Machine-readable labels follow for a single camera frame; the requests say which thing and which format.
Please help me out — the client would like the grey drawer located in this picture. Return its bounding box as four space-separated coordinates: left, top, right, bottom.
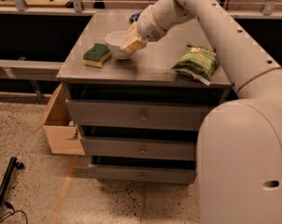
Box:
89 164 196 185
80 137 195 161
65 100 211 131

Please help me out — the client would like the grey drawer cabinet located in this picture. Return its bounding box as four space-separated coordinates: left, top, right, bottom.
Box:
58 10 231 172

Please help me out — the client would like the blue soda can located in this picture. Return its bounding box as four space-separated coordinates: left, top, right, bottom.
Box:
129 12 140 24

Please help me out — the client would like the top grey drawer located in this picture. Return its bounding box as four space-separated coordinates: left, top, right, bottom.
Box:
65 100 211 131

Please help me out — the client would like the cardboard box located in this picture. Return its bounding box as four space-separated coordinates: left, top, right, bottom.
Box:
35 84 84 155

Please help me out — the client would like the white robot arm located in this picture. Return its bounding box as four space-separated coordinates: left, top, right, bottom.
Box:
123 0 282 224

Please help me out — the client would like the green chip bag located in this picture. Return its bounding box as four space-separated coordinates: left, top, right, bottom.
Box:
172 45 219 86

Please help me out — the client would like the black stand with cable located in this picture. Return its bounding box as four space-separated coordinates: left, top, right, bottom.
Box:
0 157 28 224

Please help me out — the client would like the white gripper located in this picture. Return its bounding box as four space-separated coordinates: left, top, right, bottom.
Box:
120 5 167 52

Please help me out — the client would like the middle grey drawer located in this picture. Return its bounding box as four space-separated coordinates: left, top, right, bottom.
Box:
80 137 195 161

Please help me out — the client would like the bottom grey drawer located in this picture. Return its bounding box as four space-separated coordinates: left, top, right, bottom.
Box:
89 164 196 185

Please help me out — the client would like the white ceramic bowl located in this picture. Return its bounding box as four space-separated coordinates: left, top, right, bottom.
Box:
105 31 134 60

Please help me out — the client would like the green yellow sponge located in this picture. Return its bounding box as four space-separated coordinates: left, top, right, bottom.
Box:
83 43 111 68

